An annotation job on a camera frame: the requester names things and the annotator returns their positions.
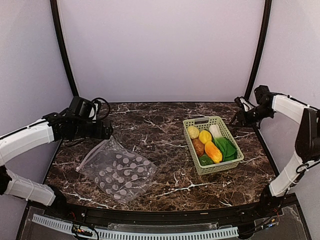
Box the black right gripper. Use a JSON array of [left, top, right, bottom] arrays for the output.
[[229, 104, 274, 128]]

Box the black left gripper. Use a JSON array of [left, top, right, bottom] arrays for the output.
[[74, 119, 115, 140]]

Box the green white bok choy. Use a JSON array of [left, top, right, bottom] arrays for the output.
[[209, 124, 237, 162]]

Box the orange yellow mango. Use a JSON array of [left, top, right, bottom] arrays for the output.
[[204, 141, 223, 164]]

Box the clear zip top bag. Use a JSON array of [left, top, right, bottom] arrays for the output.
[[76, 137, 157, 205]]

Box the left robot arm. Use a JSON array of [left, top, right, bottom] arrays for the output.
[[0, 113, 113, 218]]

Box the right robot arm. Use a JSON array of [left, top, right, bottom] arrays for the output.
[[230, 85, 320, 217]]

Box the beige walnut-like food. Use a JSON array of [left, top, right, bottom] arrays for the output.
[[187, 125, 200, 140]]

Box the green perforated plastic basket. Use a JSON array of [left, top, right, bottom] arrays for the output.
[[183, 116, 244, 176]]

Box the yellow lemon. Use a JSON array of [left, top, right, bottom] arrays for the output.
[[198, 130, 212, 145]]

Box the brown potato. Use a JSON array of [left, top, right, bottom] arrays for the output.
[[192, 138, 205, 157]]

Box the green pepper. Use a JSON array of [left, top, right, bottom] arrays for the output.
[[198, 154, 214, 166]]

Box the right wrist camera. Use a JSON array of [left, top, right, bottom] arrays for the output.
[[234, 96, 255, 112]]

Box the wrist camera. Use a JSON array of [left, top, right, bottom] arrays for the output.
[[234, 96, 255, 112], [65, 96, 111, 121]]

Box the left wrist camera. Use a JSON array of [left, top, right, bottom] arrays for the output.
[[65, 96, 111, 121]]

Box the black front rail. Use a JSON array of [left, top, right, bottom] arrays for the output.
[[22, 192, 301, 233]]

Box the white slotted cable duct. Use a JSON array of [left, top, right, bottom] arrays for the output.
[[32, 214, 239, 240]]

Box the black frame post right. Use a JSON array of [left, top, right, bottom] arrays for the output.
[[244, 0, 272, 100]]

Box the black frame post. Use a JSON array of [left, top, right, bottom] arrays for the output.
[[244, 0, 272, 100], [49, 0, 80, 97]]

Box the black frame post left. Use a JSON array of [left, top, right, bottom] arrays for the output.
[[49, 0, 80, 97]]

